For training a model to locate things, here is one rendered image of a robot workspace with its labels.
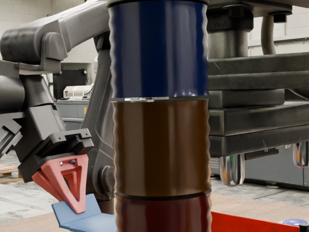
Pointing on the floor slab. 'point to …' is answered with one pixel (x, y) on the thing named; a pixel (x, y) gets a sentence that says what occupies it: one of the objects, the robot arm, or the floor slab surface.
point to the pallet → (8, 169)
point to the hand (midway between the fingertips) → (77, 208)
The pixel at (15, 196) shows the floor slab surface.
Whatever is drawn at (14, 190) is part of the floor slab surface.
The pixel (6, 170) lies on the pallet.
